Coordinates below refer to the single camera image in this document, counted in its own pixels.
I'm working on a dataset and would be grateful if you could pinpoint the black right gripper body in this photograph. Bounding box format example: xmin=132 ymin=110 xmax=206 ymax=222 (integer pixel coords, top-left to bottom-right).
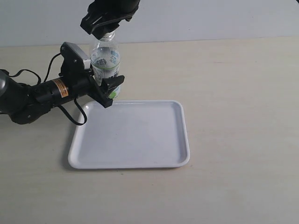
xmin=86 ymin=0 xmax=140 ymax=23

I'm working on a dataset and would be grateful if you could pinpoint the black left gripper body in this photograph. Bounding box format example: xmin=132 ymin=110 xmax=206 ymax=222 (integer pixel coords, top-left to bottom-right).
xmin=59 ymin=50 xmax=114 ymax=109

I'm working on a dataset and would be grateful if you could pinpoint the clear plastic drink bottle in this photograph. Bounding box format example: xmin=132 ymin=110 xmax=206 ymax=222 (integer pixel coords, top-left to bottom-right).
xmin=89 ymin=31 xmax=121 ymax=85

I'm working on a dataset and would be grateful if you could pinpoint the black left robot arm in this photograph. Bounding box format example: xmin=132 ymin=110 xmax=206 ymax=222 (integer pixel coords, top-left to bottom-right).
xmin=0 ymin=52 xmax=125 ymax=126

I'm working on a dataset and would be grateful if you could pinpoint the white rectangular plastic tray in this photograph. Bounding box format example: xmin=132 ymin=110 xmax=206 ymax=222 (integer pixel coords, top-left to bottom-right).
xmin=68 ymin=100 xmax=190 ymax=169

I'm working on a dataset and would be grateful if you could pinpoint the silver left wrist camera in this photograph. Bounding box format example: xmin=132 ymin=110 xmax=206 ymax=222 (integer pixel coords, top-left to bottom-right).
xmin=60 ymin=42 xmax=91 ymax=70

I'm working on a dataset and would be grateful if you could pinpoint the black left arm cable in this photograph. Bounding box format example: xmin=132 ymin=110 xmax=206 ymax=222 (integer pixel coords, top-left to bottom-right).
xmin=10 ymin=53 xmax=88 ymax=126

